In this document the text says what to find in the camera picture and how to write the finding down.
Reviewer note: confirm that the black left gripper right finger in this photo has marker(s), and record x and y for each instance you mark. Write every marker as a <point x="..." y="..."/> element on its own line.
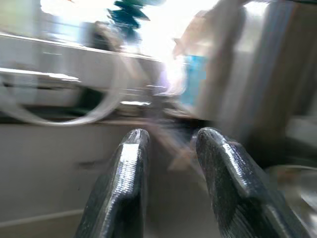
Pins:
<point x="230" y="178"/>

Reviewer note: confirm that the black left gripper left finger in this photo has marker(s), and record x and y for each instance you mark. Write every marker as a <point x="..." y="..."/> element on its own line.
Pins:
<point x="119" y="188"/>

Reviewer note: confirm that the steel bowl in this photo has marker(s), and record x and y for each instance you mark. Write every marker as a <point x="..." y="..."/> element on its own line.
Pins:
<point x="297" y="188"/>

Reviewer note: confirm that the stainless steel sink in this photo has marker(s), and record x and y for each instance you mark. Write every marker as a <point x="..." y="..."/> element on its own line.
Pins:
<point x="49" y="173"/>

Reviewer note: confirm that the white looped water tube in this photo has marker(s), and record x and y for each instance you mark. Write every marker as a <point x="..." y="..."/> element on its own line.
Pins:
<point x="114" y="101"/>

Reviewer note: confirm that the dark green scrub sponge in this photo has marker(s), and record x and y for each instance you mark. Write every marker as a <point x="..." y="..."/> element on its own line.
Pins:
<point x="90" y="99"/>

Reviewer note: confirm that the white container blue label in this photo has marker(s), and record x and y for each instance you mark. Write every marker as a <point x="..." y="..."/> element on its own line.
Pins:
<point x="195" y="81"/>

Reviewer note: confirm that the blue bottle brush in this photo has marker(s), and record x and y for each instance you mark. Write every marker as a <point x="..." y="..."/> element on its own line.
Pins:
<point x="128" y="12"/>

